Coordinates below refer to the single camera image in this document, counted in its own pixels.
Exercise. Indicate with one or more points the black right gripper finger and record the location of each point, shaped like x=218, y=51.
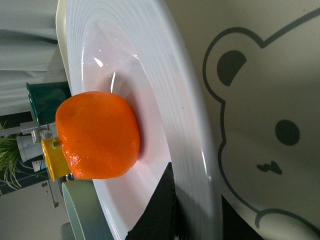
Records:
x=159, y=217

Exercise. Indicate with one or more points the orange fruit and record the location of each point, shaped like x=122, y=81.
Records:
x=99, y=135

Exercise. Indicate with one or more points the white ribbed plate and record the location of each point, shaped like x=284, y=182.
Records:
x=133, y=48

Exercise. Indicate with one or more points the light green bowl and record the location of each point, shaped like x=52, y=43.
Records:
x=85, y=213

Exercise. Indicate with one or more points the yellow mug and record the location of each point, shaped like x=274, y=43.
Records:
x=54, y=157

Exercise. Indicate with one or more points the green potted plant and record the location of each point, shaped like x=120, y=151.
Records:
x=11, y=165

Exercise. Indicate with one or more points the dark green mug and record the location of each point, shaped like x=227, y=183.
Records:
x=45, y=99

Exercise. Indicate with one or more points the cream bear serving tray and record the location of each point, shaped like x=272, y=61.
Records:
x=258, y=68

